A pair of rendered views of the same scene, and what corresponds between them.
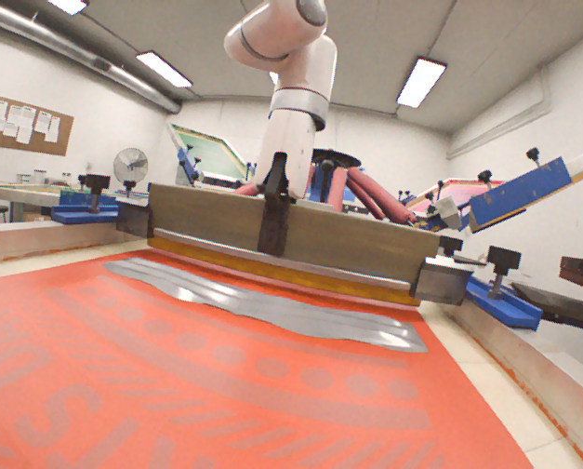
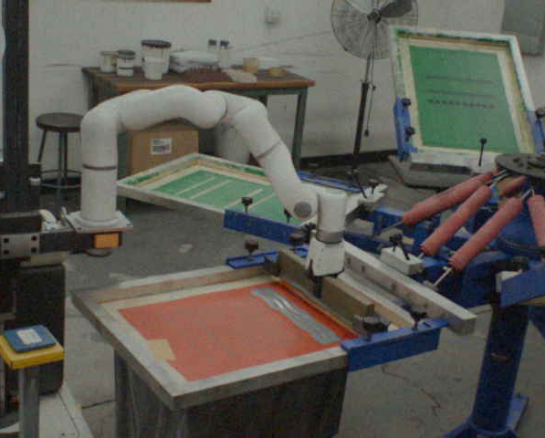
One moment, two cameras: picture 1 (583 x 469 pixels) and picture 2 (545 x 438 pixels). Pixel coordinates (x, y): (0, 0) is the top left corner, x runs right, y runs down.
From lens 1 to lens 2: 2.20 m
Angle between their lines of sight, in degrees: 46
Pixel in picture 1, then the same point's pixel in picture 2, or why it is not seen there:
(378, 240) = (346, 301)
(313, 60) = (324, 214)
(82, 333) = (236, 312)
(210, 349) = (267, 320)
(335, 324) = (308, 326)
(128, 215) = (268, 264)
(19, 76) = not seen: outside the picture
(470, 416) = (295, 351)
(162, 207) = (284, 264)
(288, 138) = (313, 254)
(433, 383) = (304, 346)
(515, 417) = not seen: hidden behind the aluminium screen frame
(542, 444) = not seen: hidden behind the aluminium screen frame
